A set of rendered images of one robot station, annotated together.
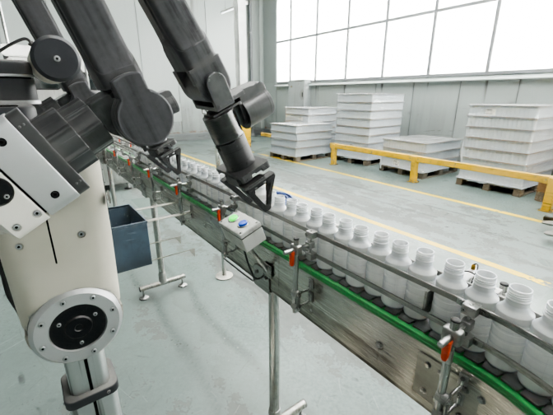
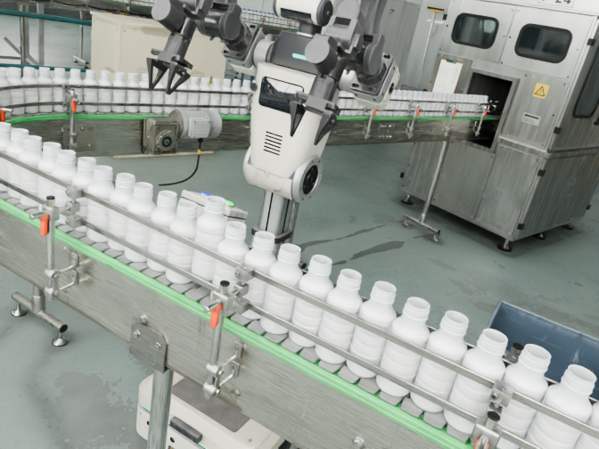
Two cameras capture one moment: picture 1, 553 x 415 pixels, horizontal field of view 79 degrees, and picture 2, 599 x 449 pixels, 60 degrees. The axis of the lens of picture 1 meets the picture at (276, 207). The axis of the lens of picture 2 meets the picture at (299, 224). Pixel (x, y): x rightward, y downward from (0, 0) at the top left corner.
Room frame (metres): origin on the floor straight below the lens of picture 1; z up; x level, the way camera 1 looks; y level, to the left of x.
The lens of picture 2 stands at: (2.08, -0.21, 1.55)
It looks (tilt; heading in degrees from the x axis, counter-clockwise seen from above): 22 degrees down; 153
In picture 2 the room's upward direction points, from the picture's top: 11 degrees clockwise
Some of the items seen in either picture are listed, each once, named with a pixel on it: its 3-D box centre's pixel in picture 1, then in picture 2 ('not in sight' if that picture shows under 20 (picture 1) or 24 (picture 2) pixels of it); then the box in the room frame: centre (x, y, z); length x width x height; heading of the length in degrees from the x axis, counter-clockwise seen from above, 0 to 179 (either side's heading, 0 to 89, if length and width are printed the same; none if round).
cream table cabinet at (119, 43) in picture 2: not in sight; (157, 87); (-3.12, 0.66, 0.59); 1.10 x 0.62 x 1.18; 108
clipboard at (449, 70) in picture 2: not in sight; (446, 77); (-1.62, 2.82, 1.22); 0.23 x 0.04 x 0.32; 18
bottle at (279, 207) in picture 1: (279, 218); (164, 231); (1.10, -0.01, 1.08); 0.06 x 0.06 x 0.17
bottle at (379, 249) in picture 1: (378, 263); (33, 171); (0.77, -0.26, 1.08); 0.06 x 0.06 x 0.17
